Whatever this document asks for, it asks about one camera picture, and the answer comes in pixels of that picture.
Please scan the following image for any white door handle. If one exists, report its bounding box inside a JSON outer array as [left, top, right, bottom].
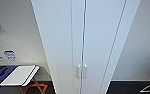
[[76, 64, 82, 80], [82, 64, 88, 80]]

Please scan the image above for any white wardrobe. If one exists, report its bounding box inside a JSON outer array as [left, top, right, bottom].
[[30, 0, 142, 94]]

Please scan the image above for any white board black edge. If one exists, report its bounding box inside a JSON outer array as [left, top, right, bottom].
[[0, 64, 41, 88]]

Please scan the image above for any white wardrobe door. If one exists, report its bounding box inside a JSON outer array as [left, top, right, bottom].
[[31, 0, 85, 94], [83, 0, 128, 94]]

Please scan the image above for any orange folding stand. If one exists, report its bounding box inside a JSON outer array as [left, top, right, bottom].
[[18, 77, 48, 94]]

